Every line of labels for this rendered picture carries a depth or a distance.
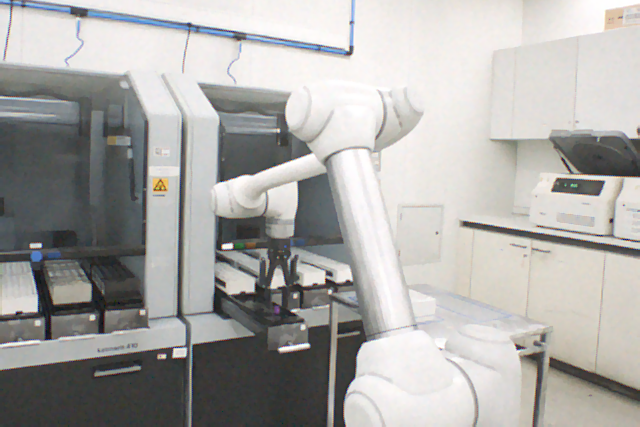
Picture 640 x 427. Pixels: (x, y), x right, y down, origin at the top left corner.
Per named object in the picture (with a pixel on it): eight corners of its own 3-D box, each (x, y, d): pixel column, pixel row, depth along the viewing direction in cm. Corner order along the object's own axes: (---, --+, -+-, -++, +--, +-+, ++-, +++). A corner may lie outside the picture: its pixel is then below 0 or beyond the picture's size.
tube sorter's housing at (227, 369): (125, 402, 270) (130, 86, 261) (271, 375, 313) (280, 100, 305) (190, 528, 179) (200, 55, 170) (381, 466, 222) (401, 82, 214)
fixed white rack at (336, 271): (299, 270, 235) (300, 256, 235) (319, 268, 240) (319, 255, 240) (336, 285, 210) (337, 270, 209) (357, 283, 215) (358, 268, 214)
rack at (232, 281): (200, 279, 211) (201, 264, 210) (224, 277, 216) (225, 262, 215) (228, 298, 185) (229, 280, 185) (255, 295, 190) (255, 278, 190)
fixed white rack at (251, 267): (235, 276, 219) (235, 261, 219) (257, 274, 225) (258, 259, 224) (266, 293, 194) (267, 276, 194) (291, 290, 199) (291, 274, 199)
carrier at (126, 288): (138, 296, 176) (139, 278, 176) (140, 297, 174) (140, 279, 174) (102, 299, 170) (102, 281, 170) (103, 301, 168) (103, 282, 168)
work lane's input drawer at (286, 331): (193, 294, 213) (193, 272, 212) (225, 291, 220) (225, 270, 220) (274, 356, 151) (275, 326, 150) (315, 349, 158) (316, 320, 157)
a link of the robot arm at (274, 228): (261, 216, 171) (260, 235, 171) (273, 220, 163) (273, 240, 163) (286, 216, 175) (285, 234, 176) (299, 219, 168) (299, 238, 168)
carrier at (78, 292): (90, 300, 168) (90, 282, 168) (91, 302, 166) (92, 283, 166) (52, 303, 162) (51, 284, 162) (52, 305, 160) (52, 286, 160)
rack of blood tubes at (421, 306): (356, 298, 186) (357, 280, 185) (380, 295, 190) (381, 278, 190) (410, 322, 160) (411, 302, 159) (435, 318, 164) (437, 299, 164)
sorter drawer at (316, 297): (232, 272, 257) (233, 253, 256) (258, 270, 264) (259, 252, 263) (308, 313, 194) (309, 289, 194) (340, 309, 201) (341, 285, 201)
